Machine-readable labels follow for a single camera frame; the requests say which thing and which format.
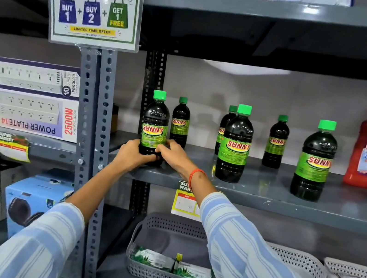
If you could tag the person's left hand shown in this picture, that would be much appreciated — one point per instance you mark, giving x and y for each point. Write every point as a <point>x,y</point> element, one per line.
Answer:
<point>128,156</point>

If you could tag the person's right hand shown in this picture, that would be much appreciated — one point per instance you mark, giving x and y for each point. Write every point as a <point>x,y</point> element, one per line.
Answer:
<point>177,157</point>

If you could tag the person's right fingers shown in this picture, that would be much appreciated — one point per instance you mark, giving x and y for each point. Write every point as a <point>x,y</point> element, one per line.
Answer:
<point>165,148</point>

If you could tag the person's left fingers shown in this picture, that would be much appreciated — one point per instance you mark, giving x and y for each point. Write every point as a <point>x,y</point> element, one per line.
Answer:
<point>137,146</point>

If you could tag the large dark green-capped bottle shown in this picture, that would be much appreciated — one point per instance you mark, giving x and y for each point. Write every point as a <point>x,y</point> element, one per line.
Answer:
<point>155,122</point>
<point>314,166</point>
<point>235,145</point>

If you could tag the person's left forearm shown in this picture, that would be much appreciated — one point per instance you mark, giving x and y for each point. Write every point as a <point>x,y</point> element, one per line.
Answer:
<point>49,227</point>

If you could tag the person's right forearm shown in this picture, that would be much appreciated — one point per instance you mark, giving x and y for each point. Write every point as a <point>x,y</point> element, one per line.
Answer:
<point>247,260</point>

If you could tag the small dark green-capped bottle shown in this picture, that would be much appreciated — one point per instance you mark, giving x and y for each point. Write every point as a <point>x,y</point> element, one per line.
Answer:
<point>275,145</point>
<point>180,126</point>
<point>223,129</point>

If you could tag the yellow shelf price tag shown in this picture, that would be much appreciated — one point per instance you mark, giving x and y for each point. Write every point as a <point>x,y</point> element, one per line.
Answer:
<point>185,204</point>
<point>13,147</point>

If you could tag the small yellow tag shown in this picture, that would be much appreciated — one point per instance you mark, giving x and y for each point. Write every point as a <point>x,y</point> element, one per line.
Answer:
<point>179,257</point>

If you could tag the white red power strip box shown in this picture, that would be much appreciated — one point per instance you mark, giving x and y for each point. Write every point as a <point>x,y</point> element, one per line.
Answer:
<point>29,115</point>

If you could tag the white green soap packet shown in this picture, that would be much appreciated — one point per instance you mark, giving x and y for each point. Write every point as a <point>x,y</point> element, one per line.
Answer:
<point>154,260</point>
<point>194,272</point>

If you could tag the blue product box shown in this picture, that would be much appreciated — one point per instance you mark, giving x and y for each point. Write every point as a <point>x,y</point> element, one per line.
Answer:
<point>30,195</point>

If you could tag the purple power strip box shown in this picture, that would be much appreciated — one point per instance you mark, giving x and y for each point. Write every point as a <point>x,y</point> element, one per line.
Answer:
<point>29,76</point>

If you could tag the grey plastic basket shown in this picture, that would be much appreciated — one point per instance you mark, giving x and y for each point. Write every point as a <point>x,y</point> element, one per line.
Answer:
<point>163,277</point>

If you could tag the grey metal shelf rack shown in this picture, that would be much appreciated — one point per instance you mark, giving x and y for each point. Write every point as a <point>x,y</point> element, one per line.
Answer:
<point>299,202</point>

